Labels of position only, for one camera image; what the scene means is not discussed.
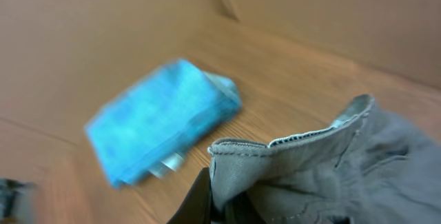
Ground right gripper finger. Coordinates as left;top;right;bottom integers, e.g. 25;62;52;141
167;167;212;224

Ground grey shorts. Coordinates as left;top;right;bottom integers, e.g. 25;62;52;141
209;95;440;223

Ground folded blue denim garment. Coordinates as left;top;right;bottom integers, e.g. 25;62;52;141
85;59;242;188

